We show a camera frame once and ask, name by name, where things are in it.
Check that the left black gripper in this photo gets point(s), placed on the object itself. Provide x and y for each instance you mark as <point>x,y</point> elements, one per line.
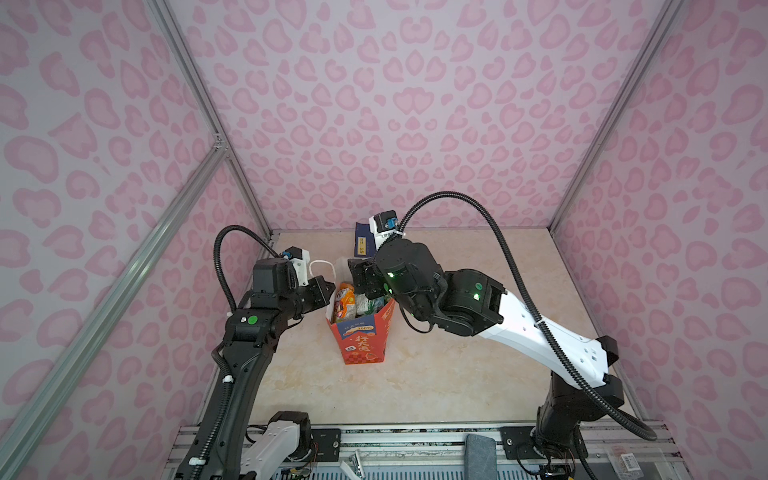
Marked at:
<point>321,296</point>

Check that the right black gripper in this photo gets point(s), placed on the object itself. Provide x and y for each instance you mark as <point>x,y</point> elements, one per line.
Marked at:
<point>368,270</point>

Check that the green snack packet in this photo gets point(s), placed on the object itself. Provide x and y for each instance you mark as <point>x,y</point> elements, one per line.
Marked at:
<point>366,306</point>

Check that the red white paper bag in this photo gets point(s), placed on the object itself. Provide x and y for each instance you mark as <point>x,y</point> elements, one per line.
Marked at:
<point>362,340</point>

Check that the pink Fox's candy packet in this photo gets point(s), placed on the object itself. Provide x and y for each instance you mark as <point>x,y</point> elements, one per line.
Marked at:
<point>345,303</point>

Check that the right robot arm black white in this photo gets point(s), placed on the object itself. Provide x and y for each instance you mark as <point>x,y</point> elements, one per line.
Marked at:
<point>469,303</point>

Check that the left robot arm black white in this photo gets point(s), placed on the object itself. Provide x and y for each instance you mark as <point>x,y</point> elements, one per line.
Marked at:
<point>242,356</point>

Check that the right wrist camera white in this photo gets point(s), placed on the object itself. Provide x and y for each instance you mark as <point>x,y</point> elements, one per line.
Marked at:
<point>382,226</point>

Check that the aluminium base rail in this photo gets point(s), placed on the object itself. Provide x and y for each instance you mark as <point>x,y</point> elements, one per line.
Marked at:
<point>601,450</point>

